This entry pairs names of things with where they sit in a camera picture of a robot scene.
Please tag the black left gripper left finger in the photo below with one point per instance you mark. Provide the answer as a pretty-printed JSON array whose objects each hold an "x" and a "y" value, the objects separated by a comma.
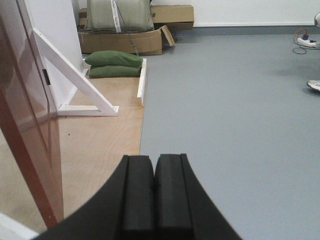
[{"x": 122, "y": 209}]

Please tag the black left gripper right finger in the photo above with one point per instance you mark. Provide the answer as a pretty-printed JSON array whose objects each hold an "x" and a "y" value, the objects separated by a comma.
[{"x": 183, "y": 209}]

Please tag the brown wooden door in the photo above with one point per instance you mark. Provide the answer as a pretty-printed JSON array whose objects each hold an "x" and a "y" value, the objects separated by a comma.
[{"x": 28, "y": 115}]

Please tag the lower green sandbag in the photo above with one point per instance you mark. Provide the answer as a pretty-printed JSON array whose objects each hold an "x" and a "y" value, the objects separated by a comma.
[{"x": 109, "y": 71}]

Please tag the green sandbag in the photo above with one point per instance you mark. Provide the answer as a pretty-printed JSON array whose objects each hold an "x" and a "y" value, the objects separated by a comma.
[
  {"x": 109, "y": 71},
  {"x": 113, "y": 57}
]

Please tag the upper green sandbag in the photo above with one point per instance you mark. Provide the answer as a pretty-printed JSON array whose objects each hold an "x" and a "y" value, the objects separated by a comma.
[{"x": 113, "y": 57}]

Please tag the open cardboard box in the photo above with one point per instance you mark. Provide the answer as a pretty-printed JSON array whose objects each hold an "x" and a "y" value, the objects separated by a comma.
[{"x": 143, "y": 43}]

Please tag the long cardboard box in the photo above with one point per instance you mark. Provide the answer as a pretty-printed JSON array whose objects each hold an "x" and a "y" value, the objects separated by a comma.
[{"x": 175, "y": 17}]

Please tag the olive woven sack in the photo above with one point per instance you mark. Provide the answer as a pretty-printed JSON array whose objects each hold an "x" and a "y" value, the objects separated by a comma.
[{"x": 119, "y": 16}]

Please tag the white power strip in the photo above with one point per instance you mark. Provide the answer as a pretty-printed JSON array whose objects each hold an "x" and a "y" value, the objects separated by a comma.
[{"x": 307, "y": 43}]

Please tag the white door frame brace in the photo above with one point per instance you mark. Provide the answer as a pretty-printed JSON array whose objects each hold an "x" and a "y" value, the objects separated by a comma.
[{"x": 101, "y": 108}]

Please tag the near white frame brace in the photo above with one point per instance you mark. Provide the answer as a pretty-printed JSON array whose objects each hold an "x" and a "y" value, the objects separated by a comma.
[{"x": 11, "y": 229}]

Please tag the white wooden edge rail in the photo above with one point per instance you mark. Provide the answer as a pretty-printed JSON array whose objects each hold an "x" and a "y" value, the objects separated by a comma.
[{"x": 142, "y": 81}]

